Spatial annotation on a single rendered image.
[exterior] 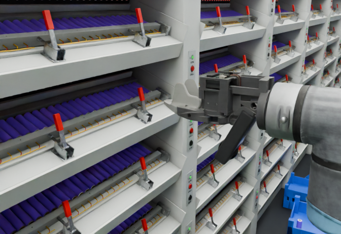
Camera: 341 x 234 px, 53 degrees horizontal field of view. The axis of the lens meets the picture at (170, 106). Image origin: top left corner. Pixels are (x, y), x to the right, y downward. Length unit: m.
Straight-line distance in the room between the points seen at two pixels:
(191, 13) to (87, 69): 0.41
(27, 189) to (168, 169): 0.51
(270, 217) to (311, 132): 1.78
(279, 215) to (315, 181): 1.77
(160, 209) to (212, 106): 0.67
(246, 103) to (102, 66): 0.33
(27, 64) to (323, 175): 0.51
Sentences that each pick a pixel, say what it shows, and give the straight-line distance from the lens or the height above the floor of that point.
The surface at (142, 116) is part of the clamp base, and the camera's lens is 0.91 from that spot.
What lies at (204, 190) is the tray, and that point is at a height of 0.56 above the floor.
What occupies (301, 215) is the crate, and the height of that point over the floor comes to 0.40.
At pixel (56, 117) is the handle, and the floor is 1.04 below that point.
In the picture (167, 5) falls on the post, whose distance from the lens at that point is 1.02.
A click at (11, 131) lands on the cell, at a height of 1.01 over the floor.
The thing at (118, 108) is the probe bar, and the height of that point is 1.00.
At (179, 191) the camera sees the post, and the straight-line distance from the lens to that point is 1.16.
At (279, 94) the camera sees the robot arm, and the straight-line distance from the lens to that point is 0.55.
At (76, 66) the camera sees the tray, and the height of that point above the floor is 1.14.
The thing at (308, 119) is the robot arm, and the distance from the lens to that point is 0.53.
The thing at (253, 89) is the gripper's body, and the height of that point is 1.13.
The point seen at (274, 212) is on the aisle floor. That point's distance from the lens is 2.35.
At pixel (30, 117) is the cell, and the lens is 0.82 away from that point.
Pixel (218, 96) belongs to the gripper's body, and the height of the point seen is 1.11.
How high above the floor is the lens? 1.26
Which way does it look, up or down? 17 degrees down
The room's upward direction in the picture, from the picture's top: straight up
